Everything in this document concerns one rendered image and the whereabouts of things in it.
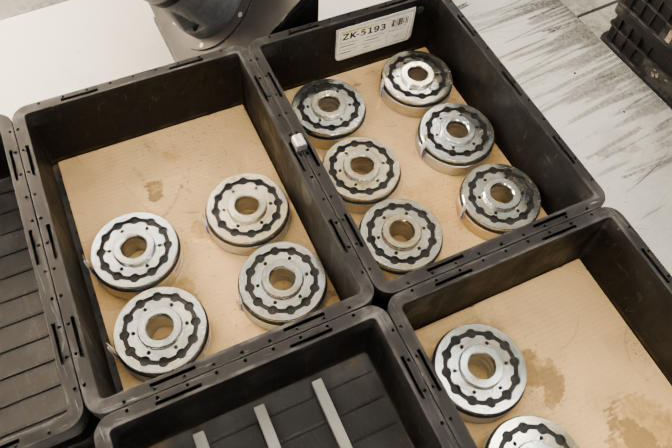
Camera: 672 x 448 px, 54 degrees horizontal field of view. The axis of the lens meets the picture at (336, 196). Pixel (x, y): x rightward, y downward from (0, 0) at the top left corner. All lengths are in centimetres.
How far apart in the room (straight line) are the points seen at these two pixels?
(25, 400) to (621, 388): 66
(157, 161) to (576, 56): 78
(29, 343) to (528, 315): 58
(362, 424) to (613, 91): 78
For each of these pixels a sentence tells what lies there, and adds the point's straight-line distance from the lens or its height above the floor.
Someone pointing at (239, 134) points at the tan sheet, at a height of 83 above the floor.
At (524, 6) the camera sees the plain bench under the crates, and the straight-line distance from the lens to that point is 137.
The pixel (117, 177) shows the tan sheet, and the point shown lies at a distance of 90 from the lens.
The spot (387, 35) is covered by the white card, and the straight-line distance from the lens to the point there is 98.
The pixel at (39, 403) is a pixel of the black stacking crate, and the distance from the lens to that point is 80.
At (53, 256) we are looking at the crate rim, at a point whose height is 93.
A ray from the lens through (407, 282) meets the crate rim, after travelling 70.
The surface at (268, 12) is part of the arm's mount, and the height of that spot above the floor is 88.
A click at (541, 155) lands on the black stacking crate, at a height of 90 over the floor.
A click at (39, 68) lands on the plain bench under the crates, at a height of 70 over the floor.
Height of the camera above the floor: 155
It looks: 57 degrees down
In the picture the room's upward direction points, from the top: 5 degrees clockwise
